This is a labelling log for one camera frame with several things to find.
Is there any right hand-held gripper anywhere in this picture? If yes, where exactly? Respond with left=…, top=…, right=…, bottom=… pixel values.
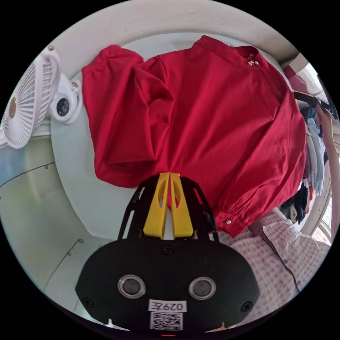
left=293, top=91, right=340, bottom=119

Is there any white clip fan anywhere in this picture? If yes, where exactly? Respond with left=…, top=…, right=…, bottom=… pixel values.
left=0, top=45, right=84, bottom=149

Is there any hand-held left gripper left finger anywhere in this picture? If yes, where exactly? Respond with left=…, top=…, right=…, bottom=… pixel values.
left=143, top=172, right=170, bottom=238

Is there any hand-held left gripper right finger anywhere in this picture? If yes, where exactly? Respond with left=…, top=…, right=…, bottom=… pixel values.
left=170, top=172, right=194, bottom=238

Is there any person's right hand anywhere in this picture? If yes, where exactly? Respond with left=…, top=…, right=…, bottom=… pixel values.
left=316, top=104, right=333, bottom=139

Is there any bed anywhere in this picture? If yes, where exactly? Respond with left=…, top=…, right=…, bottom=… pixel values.
left=50, top=40, right=200, bottom=241

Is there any red long sleeve shirt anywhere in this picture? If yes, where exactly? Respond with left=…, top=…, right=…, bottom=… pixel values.
left=81, top=35, right=309, bottom=238

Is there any person's body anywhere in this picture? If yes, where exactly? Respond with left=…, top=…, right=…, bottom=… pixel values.
left=217, top=207, right=333, bottom=328

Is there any pile of clothes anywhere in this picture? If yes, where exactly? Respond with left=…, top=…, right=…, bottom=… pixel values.
left=281, top=106, right=333, bottom=224

